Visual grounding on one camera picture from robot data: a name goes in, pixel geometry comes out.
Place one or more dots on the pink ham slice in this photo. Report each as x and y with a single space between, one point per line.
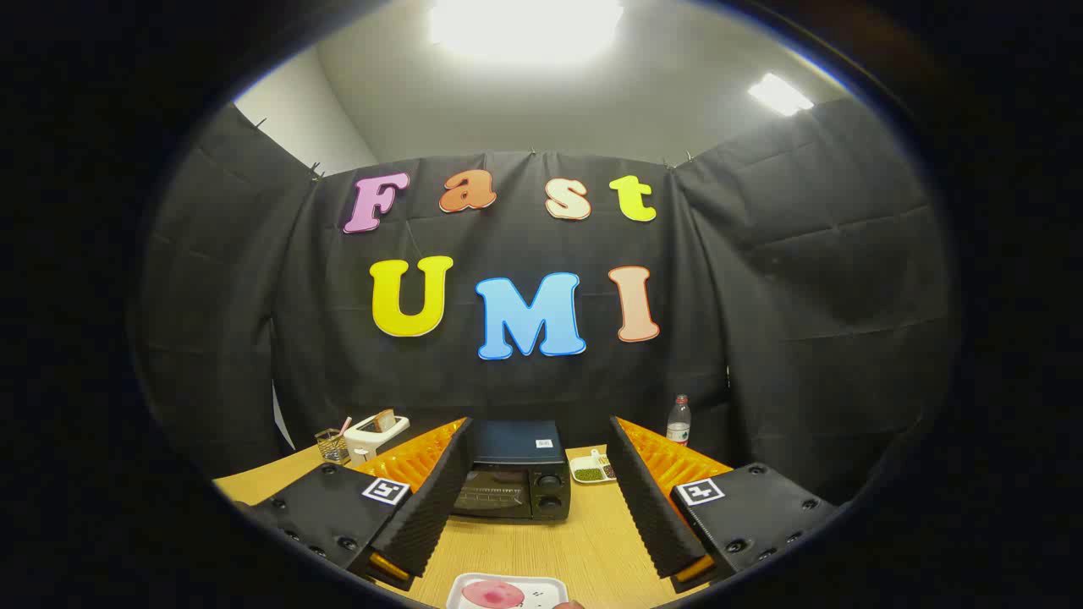
491 595

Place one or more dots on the white square plate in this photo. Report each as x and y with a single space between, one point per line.
541 588

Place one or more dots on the black toaster oven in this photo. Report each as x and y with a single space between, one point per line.
516 440

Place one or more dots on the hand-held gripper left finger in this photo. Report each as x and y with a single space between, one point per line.
431 507

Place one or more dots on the white pop-up toaster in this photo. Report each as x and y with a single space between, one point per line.
368 440

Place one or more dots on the large ceiling light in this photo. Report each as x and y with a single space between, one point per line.
525 30

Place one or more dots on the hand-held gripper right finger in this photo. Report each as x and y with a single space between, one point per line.
647 507

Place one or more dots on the small ceiling light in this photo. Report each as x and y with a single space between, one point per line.
778 95

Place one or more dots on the white divided bean dish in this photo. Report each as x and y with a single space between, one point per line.
588 472

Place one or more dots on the clear plastic water bottle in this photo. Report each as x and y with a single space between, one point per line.
678 427

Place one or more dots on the brown bread slice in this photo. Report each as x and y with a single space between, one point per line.
386 420

